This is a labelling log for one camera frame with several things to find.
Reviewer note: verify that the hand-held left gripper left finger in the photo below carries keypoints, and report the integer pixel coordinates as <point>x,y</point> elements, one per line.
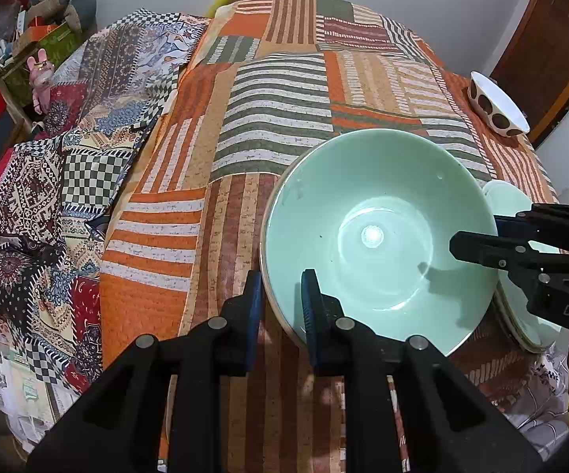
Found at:
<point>253,315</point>

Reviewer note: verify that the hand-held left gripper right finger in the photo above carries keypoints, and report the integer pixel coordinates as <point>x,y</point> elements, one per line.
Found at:
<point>311,320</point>

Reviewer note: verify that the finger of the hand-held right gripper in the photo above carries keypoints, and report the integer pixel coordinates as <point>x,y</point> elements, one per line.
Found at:
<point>491,251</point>
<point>560,219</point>

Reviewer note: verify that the mint green plate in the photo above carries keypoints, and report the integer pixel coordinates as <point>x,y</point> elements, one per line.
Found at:
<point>526,325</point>

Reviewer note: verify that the green deep plate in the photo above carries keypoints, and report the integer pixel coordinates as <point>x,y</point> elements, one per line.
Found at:
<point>388,182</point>

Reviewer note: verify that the brown wooden door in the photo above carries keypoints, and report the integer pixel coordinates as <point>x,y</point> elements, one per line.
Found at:
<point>550,49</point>

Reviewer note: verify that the white bowl with brown spots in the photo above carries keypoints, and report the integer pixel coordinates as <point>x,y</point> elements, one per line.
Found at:
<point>498,101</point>

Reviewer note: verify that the white checked cloth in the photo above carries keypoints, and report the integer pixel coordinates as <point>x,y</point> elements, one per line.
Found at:
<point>540,394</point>

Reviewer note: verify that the orange striped patchwork tablecloth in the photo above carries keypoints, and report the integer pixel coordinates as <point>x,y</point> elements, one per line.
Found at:
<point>190,157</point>

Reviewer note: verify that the patterned patchwork blanket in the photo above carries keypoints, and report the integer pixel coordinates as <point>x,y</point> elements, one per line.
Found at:
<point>116,74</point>

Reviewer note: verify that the pink rabbit toy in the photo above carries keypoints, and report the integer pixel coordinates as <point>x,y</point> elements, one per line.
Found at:
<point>38,66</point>

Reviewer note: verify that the green cardboard box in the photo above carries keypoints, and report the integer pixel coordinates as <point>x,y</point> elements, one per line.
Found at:
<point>62,42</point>

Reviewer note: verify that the orange cardboard box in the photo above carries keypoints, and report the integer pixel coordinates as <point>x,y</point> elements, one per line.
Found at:
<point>38,34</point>

